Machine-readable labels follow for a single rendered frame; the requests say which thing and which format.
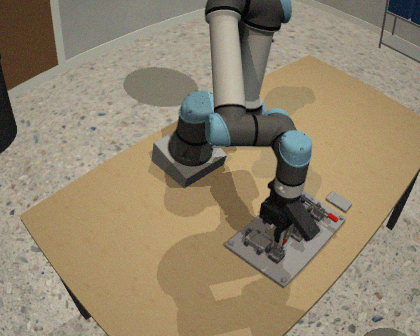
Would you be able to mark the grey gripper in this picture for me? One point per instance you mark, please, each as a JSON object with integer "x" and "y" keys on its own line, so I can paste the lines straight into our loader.
{"x": 274, "y": 207}

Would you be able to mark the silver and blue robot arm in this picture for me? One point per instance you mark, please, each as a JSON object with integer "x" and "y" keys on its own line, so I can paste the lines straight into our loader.
{"x": 220, "y": 119}

